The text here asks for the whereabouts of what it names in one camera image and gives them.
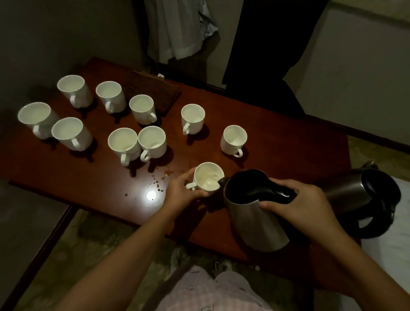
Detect cluster of white cups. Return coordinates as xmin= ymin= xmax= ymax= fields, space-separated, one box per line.
xmin=17 ymin=75 xmax=249 ymax=167

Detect steel kettle with black lid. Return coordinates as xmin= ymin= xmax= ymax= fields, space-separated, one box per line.
xmin=315 ymin=161 xmax=402 ymax=239

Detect brown folded cloth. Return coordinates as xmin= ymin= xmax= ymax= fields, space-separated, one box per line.
xmin=123 ymin=70 xmax=182 ymax=116

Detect person's left forearm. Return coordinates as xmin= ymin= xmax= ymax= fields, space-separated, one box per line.
xmin=53 ymin=205 xmax=180 ymax=311

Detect person's right hand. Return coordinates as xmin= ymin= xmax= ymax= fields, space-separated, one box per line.
xmin=259 ymin=178 xmax=341 ymax=239

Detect dark hanging garment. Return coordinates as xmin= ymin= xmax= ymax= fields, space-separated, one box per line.
xmin=222 ymin=0 xmax=330 ymax=94

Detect white coffee mug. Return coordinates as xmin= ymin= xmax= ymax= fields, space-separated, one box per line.
xmin=185 ymin=162 xmax=225 ymax=193

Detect person's right forearm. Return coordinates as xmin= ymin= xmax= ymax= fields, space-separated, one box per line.
xmin=315 ymin=224 xmax=410 ymax=311

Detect pink checked trousers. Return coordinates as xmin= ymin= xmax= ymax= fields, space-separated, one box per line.
xmin=156 ymin=265 xmax=273 ymax=311

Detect person's left hand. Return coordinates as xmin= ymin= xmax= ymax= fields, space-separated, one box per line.
xmin=161 ymin=167 xmax=211 ymax=222

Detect light hanging garment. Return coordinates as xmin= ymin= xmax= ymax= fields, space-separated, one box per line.
xmin=143 ymin=0 xmax=220 ymax=65

